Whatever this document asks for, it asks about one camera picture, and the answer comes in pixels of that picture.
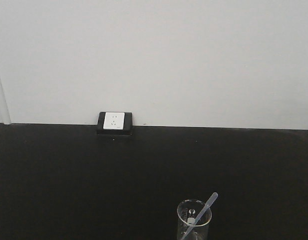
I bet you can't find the clear glass beaker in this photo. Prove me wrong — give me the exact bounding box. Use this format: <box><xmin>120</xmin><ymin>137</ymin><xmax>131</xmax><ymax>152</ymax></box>
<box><xmin>177</xmin><ymin>198</ymin><xmax>213</xmax><ymax>240</ymax></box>

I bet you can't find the clear plastic pipette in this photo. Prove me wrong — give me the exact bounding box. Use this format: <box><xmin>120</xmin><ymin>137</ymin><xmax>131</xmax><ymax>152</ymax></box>
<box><xmin>181</xmin><ymin>192</ymin><xmax>219</xmax><ymax>240</ymax></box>

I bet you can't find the white socket in black box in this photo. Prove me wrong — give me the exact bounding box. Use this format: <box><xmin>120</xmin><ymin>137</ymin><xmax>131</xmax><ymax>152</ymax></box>
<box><xmin>96</xmin><ymin>112</ymin><xmax>133</xmax><ymax>136</ymax></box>

